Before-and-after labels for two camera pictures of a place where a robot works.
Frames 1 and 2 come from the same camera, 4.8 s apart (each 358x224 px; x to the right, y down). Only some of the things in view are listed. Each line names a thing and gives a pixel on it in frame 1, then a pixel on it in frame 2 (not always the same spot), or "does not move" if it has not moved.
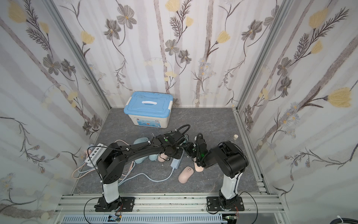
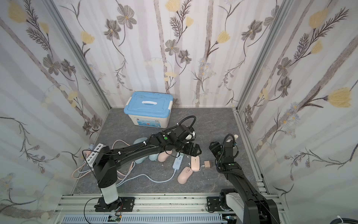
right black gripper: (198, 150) -> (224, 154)
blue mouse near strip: (141, 140) does not move
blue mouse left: (139, 161) does not move
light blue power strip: (175, 163) does not move
